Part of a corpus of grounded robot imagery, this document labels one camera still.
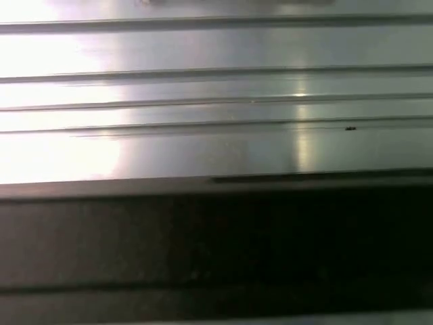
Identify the black open PC case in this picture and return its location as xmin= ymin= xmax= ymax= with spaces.
xmin=0 ymin=169 xmax=433 ymax=325

